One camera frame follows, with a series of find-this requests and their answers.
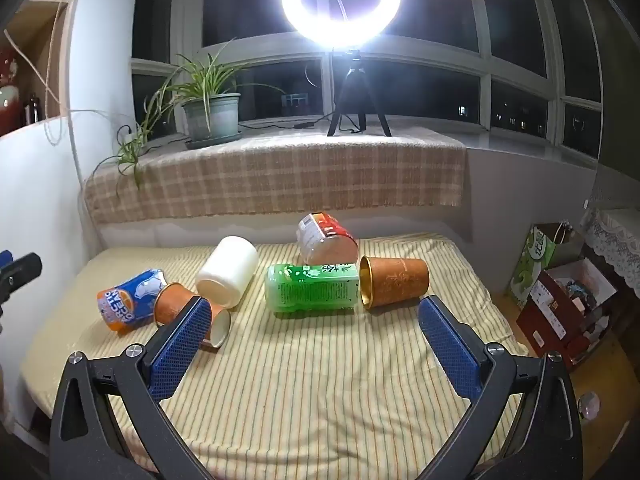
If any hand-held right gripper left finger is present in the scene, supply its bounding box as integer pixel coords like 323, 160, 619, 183
49, 295, 235, 480

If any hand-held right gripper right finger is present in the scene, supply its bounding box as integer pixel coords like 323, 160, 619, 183
417, 295, 586, 480

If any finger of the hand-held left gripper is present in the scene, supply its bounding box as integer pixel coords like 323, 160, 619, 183
0, 249, 43, 306

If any small brown paper cup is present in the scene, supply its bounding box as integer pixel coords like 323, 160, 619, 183
154, 282, 232, 350

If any blue and orange cup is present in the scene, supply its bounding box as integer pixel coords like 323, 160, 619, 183
96, 269, 168, 335

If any large brown paper cup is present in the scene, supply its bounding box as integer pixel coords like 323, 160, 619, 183
359, 255, 431, 310

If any white plastic cup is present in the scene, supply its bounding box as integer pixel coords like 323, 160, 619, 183
195, 236, 259, 310

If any green printed cup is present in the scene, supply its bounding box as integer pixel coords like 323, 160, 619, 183
264, 262, 362, 314

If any red and white cup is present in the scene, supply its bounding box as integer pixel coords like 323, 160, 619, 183
296, 212, 360, 266

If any red cardboard box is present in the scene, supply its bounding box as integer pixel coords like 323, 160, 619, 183
515, 257, 619, 367

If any green paper bag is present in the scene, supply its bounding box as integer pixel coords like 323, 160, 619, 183
509, 223, 584, 306

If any striped yellow sheet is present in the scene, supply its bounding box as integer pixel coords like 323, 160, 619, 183
20, 232, 529, 480

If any small round pink object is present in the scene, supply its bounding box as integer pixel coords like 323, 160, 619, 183
577, 392, 601, 419

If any dark bottle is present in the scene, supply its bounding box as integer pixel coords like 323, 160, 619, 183
22, 92, 41, 125

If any red ornament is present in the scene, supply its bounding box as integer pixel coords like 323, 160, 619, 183
0, 47, 24, 136

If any white lace cloth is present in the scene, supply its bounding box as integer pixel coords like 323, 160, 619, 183
580, 207, 640, 293

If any checked beige cloth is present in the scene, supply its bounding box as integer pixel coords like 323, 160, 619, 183
84, 127, 469, 225

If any grey plant saucer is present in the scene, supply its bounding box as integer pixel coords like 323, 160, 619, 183
186, 129, 244, 150

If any potted spider plant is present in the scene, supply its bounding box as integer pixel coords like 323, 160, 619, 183
92, 40, 286, 191

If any wooden shelf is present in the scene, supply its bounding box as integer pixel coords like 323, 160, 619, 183
0, 0, 85, 136

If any black tripod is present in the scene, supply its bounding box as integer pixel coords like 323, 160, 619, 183
327, 49, 392, 138

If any black power cable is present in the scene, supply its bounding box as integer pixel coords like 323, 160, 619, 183
239, 114, 334, 132

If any white window frame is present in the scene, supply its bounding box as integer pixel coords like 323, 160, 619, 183
131, 0, 607, 159

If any white ring light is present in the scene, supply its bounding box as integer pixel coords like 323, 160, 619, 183
281, 0, 402, 52

